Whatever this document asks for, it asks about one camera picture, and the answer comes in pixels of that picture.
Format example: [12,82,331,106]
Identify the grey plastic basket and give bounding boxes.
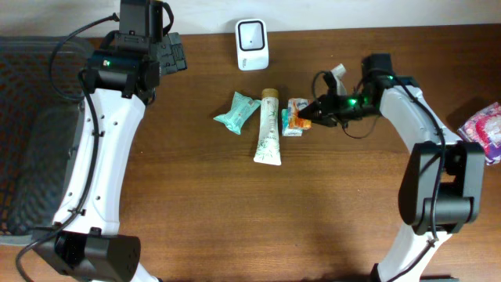
[1,37,94,246]

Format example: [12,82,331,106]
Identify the green small tissue pack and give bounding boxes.
[281,109,303,137]

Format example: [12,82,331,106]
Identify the teal wet wipes pack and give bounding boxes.
[214,92,261,135]

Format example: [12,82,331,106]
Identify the white cream tube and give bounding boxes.
[254,89,281,166]

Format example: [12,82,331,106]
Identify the orange small tissue pack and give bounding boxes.
[287,98,312,130]

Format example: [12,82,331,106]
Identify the red purple tissue pack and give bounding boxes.
[458,102,500,165]

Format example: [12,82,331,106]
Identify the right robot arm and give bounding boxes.
[298,53,485,281]

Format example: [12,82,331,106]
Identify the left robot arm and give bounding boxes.
[28,1,187,281]

